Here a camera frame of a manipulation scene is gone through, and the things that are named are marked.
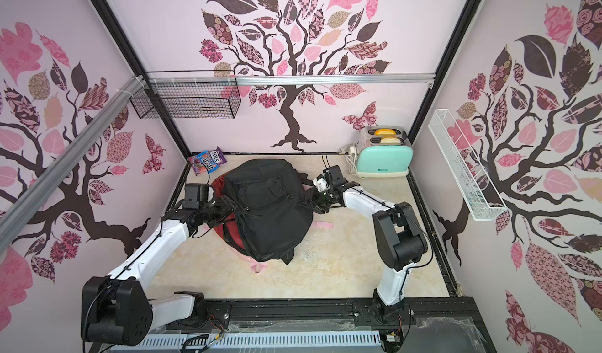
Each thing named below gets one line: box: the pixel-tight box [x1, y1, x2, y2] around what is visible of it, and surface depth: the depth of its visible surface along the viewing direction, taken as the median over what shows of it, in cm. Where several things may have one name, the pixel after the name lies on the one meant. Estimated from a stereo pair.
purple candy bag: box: [188, 145, 228, 175], surface depth 116 cm
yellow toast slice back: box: [373, 127, 396, 137], surface depth 105 cm
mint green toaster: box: [355, 124, 414, 179], surface depth 106 cm
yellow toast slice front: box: [380, 137, 402, 145], surface depth 103 cm
